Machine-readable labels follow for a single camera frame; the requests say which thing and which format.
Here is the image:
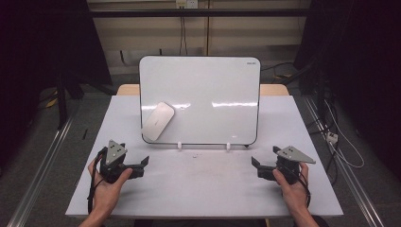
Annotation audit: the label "metal floor rail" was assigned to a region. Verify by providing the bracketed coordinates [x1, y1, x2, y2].
[303, 96, 385, 227]
[7, 115, 78, 227]

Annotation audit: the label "white floor cable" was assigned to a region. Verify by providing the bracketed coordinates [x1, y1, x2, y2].
[323, 99, 366, 169]

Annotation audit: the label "black horizontal bar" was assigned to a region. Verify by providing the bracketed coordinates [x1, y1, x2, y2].
[89, 8, 312, 18]

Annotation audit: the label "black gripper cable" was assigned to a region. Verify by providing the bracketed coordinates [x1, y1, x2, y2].
[87, 147, 109, 215]
[296, 169, 312, 209]

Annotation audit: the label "white oval whiteboard eraser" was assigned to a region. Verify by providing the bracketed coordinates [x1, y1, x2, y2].
[140, 101, 176, 142]

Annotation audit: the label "person's left hand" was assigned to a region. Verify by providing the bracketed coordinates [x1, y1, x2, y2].
[87, 158, 134, 218]

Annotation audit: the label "white magnetic whiteboard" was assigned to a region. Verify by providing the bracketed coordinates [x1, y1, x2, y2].
[138, 55, 262, 147]

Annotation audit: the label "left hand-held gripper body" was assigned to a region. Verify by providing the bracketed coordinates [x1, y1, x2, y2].
[98, 139, 132, 184]

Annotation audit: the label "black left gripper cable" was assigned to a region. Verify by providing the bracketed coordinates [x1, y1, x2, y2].
[87, 147, 109, 215]

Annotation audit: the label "black hanging cable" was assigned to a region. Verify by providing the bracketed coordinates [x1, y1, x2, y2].
[179, 15, 189, 57]

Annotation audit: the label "white wall outlet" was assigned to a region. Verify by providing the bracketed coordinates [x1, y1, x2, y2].
[176, 0, 200, 9]

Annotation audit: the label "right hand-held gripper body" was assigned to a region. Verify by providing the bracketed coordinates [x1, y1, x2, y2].
[272, 145, 317, 185]

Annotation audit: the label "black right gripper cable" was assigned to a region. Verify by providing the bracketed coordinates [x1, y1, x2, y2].
[296, 169, 312, 209]

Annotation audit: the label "wooden table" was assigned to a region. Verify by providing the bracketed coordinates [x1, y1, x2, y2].
[116, 83, 289, 96]

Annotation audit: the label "person's right hand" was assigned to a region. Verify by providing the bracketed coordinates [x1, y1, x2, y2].
[272, 162, 312, 218]

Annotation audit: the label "black metal stand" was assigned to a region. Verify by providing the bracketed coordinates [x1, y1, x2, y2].
[56, 71, 85, 131]

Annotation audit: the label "dark curtain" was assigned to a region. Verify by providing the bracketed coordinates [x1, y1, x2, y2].
[0, 0, 112, 173]
[293, 0, 401, 179]

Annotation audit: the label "white power strip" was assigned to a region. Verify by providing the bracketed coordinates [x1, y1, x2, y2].
[325, 131, 340, 145]

